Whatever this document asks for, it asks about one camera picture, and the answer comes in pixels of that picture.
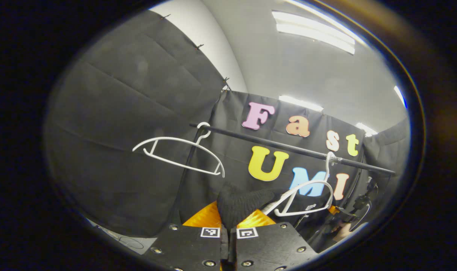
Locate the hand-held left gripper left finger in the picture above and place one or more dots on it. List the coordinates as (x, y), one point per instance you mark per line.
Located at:
(187, 244)

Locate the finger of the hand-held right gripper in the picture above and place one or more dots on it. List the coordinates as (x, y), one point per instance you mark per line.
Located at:
(333, 210)

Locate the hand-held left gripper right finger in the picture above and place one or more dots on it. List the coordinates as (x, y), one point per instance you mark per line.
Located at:
(269, 244)

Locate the white plastic hanger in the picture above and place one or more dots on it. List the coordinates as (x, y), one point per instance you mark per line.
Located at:
(307, 185)
(175, 139)

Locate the black knit garment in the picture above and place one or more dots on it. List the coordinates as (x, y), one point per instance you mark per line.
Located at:
(237, 205)

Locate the black clothes rack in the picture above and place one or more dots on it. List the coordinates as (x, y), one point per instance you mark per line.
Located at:
(273, 145)

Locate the ceiling light panel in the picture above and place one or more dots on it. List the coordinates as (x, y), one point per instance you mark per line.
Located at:
(399, 96)
(366, 129)
(300, 102)
(315, 34)

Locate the black backdrop cloth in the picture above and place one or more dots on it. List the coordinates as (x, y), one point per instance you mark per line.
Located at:
(119, 113)

